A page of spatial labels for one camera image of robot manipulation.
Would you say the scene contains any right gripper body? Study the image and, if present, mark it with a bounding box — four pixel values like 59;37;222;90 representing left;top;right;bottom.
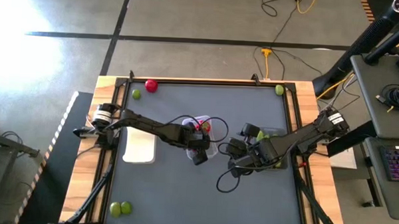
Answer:
243;138;279;171

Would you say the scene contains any clear plastic bin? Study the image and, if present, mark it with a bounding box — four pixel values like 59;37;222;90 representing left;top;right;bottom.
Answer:
180;114;220;161

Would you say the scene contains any grey translucent plastic bin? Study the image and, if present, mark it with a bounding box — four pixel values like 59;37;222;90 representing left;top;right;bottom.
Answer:
257;126;290;171

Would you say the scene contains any white paper sheet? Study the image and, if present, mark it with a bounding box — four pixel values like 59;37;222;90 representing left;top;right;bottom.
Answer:
327;148;358;170

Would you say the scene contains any black angled support bar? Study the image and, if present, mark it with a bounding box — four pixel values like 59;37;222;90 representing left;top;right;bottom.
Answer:
327;118;378;159

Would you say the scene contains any white plastic bin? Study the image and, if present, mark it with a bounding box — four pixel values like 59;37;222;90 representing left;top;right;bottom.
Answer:
122;126;158;165

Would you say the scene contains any dark grey desk with keyboard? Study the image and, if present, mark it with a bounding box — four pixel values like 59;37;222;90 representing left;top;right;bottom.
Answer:
361;136;399;220

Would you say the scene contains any backlit black keyboard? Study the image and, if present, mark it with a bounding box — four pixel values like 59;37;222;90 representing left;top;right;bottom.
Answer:
379;146;399;182

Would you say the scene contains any black ribbed tower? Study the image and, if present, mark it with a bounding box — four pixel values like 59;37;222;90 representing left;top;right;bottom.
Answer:
311;0;399;102

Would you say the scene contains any smooth black pole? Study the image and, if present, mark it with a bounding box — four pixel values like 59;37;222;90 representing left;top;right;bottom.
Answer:
364;14;399;66

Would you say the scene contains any black floor mat striped edge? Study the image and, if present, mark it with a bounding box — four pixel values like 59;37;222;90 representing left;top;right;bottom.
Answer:
14;88;94;224
359;0;377;23

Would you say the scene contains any grey metal stand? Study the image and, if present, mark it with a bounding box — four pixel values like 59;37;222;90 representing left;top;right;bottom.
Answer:
0;118;42;224

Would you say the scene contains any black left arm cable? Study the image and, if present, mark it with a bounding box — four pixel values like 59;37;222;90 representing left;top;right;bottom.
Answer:
164;114;230;146

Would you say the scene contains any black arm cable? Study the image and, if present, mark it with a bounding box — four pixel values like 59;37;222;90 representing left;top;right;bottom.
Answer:
215;141;252;195
164;114;230;146

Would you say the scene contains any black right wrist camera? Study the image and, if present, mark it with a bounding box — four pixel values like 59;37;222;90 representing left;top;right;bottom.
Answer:
241;122;261;141

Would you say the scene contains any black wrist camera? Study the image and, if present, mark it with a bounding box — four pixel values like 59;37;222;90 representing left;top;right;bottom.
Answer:
192;148;209;167
241;122;261;141

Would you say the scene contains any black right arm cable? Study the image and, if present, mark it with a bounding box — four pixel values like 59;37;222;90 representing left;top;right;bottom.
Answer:
215;141;252;195

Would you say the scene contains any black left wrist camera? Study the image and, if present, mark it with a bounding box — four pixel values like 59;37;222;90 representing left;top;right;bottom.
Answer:
192;148;209;167

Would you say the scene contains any thick black frame strut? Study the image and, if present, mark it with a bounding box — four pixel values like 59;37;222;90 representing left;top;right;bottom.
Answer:
47;160;115;224
295;180;346;224

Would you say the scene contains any yellow extension cable with plug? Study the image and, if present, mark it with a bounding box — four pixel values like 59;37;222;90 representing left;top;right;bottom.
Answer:
260;47;273;79

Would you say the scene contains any coiled black cable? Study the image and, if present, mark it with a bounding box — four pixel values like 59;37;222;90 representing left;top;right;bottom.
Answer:
375;84;399;112

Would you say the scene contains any thin yellow cable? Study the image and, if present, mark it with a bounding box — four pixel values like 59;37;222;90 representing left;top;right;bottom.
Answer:
295;0;319;16

